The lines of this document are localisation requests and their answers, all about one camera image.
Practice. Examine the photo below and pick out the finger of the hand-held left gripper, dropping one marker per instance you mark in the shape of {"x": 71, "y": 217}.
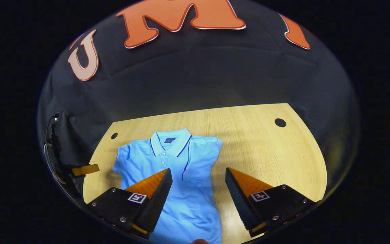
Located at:
{"x": 85, "y": 170}

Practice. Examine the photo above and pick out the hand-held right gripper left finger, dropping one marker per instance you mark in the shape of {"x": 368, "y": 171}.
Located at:
{"x": 157, "y": 196}

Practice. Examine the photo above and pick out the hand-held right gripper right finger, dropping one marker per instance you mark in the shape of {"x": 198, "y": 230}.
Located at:
{"x": 239, "y": 200}

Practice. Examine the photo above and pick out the light blue T-shirt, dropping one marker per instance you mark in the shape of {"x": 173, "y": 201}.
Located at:
{"x": 195, "y": 203}

